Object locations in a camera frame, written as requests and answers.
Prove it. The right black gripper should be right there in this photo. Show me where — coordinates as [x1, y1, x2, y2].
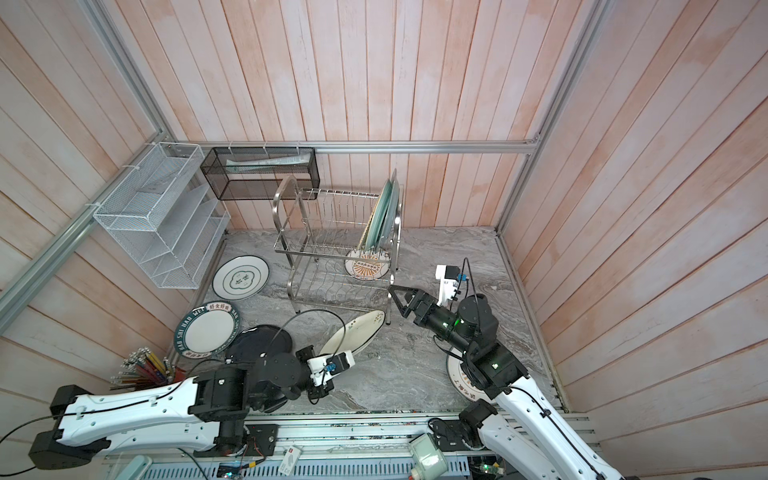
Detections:
[393, 284, 475, 359]

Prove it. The orange sunburst plate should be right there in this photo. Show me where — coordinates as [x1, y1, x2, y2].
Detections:
[344, 249, 390, 281]
[446, 355, 491, 402]

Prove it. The cream floral plate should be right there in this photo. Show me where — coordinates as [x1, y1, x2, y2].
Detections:
[320, 310, 386, 355]

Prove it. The light teal flower plate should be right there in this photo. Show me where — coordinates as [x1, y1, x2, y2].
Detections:
[365, 180, 393, 250]

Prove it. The grey green plate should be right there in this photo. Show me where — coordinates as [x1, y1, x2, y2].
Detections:
[376, 170, 399, 248]

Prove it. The steel wire dish rack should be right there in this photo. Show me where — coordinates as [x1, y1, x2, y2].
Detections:
[272, 177, 401, 313]

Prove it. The yellow woven plate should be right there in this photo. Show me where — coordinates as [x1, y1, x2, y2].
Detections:
[357, 213, 374, 251]

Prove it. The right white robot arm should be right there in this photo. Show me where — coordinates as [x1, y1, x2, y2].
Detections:
[389, 285, 623, 479]

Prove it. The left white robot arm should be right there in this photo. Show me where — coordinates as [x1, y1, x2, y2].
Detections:
[29, 347, 355, 470]

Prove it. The dark navy plate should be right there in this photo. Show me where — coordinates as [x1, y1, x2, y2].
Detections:
[225, 324, 293, 363]

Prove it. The white plate black clover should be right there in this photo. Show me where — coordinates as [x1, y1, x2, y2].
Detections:
[212, 255, 270, 301]

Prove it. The green rim lettered plate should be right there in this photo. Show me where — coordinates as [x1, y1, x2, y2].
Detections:
[173, 301, 241, 359]

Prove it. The white green device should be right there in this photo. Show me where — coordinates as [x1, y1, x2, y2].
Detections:
[408, 434, 448, 480]

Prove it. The red pencil holder cup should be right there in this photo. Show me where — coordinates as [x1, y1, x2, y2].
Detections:
[110, 347, 186, 390]

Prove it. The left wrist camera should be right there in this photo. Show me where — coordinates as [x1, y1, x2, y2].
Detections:
[307, 350, 355, 387]

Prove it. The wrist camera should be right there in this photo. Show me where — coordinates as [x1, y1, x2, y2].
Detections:
[435, 265, 467, 307]
[307, 350, 355, 387]

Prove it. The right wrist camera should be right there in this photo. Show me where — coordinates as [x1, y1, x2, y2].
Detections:
[435, 265, 467, 307]

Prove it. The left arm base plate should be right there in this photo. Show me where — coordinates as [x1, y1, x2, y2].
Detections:
[233, 423, 279, 458]

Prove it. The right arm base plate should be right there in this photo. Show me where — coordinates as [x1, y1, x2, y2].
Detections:
[427, 418, 484, 452]

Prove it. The white wire wall shelf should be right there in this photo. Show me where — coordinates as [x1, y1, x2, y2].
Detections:
[94, 143, 230, 290]

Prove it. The black mesh wall basket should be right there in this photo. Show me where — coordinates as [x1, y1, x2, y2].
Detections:
[201, 146, 320, 201]

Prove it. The aluminium frame rail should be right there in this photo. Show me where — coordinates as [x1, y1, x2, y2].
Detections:
[1, 1, 615, 332]

